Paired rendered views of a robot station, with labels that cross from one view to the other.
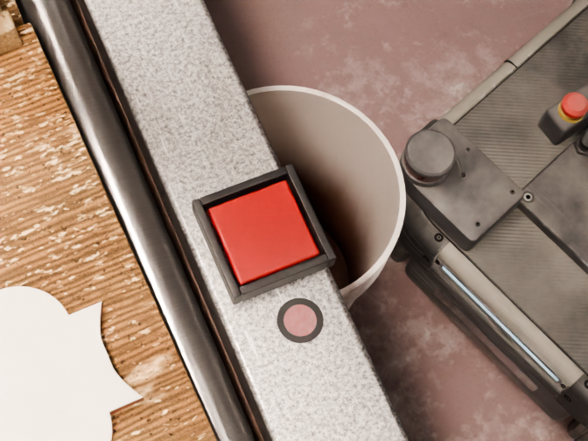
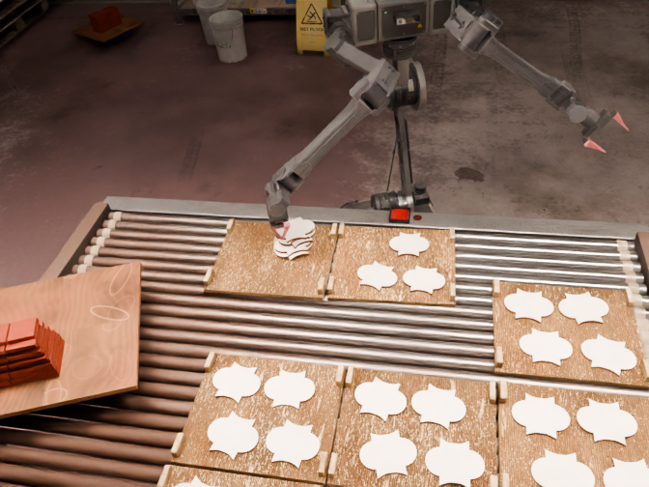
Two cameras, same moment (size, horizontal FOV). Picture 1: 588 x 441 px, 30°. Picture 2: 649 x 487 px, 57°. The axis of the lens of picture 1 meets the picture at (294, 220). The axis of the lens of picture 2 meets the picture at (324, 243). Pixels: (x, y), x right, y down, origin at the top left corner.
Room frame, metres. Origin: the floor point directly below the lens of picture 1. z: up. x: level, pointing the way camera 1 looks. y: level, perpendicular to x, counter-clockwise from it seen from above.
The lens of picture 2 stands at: (-0.83, 1.35, 2.38)
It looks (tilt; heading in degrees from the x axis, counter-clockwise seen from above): 43 degrees down; 319
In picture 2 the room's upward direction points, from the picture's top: 6 degrees counter-clockwise
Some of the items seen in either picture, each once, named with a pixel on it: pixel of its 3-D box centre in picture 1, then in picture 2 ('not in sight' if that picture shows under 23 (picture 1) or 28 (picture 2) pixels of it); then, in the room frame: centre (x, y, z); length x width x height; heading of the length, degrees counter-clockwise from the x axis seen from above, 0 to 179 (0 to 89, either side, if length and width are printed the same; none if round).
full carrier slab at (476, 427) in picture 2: not in sight; (415, 429); (-0.33, 0.68, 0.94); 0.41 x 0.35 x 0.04; 34
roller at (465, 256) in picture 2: not in sight; (347, 249); (0.31, 0.27, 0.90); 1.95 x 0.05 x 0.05; 35
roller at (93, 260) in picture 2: not in sight; (340, 279); (0.22, 0.39, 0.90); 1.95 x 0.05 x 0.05; 35
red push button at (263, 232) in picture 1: (262, 234); (400, 214); (0.27, 0.02, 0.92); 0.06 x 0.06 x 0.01; 35
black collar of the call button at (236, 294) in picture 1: (262, 233); (400, 214); (0.27, 0.02, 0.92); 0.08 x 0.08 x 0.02; 35
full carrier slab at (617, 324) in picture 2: not in sight; (565, 328); (-0.45, 0.12, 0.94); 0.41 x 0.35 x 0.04; 35
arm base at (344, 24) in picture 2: not in sight; (340, 35); (0.69, -0.15, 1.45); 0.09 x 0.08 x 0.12; 54
